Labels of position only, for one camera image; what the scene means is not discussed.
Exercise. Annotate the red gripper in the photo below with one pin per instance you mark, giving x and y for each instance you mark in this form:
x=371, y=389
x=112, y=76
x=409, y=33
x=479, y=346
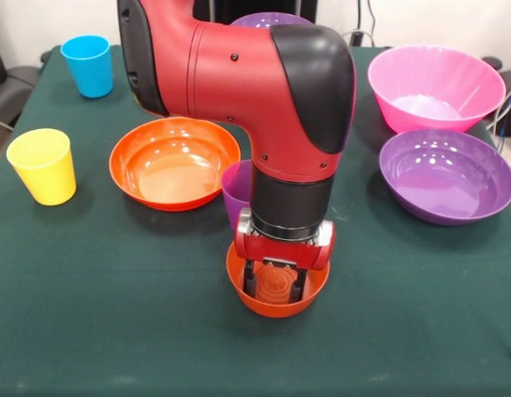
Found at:
x=280, y=254

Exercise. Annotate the orange small bowl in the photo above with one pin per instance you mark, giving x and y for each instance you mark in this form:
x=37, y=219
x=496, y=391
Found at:
x=276, y=308

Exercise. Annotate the purple plastic cup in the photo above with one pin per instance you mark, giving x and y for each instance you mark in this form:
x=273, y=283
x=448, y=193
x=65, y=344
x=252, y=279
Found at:
x=235, y=194

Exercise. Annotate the purple rounded deep bowl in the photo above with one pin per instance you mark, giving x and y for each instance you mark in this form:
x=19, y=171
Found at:
x=259, y=20

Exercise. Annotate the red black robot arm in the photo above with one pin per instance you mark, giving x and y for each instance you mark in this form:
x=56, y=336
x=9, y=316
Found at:
x=239, y=82

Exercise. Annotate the orange wide shallow bowl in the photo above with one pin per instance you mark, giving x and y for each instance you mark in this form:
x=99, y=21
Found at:
x=173, y=173

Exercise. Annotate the dark green table cloth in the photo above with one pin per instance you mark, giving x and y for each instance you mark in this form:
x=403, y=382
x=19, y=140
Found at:
x=115, y=310

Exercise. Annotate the purple wide shallow bowl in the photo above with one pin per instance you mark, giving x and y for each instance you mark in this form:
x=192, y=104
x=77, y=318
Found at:
x=445, y=178

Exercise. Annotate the pink large bowl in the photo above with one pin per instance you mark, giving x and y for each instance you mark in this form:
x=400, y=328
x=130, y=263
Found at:
x=433, y=91

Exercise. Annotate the yellow plastic cup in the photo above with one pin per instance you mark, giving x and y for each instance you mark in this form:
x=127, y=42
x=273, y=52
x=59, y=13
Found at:
x=44, y=178

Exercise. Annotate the black power plug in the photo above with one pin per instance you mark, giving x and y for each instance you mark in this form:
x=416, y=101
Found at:
x=356, y=38

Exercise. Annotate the blue plastic cup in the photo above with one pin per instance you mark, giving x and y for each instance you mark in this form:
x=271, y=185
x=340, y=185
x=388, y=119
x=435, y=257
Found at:
x=90, y=70

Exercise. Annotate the black rounded object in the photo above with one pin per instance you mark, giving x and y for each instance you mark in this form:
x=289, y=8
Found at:
x=492, y=63

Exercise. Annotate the black small knob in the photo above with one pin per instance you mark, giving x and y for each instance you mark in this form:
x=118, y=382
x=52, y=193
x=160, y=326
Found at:
x=44, y=56

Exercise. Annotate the black office chair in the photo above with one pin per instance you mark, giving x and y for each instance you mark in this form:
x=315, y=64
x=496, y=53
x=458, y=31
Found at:
x=15, y=82

